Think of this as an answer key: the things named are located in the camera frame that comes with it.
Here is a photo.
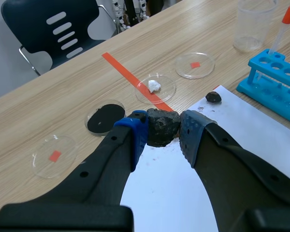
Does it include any glass dish with black powder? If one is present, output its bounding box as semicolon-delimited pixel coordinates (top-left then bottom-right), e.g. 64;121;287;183
84;100;127;138

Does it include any white sheet of paper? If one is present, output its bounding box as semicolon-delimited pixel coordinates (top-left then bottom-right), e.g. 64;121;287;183
119;85;290;232

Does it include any dropper with red bulb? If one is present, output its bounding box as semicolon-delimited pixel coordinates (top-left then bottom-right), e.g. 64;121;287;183
267;0;290;57

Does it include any dark blue chair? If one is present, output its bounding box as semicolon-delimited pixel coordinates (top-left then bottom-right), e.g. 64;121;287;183
0;0;120;76

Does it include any white lump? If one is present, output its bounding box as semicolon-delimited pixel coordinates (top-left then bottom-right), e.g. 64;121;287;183
147;79;161;93

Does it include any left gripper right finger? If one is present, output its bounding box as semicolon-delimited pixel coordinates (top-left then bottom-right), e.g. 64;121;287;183
177;110;290;232

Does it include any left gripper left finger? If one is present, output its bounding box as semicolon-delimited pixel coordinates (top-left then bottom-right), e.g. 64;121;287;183
0;110;149;232

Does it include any clear plastic beaker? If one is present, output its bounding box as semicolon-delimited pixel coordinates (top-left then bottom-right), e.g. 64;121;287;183
232;0;279;53

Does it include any small dark stone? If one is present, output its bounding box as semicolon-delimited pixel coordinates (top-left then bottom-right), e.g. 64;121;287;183
205;91;222;103

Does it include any empty clear glass dish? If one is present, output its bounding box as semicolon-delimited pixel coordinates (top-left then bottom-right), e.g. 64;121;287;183
31;134;78;179
175;52;216;80

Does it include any turquoise rack with round holes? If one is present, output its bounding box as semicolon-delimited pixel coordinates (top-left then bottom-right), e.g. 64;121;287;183
236;49;290;127

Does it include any large dark stone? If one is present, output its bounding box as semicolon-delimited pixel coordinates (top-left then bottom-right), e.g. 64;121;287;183
146;108;182;148

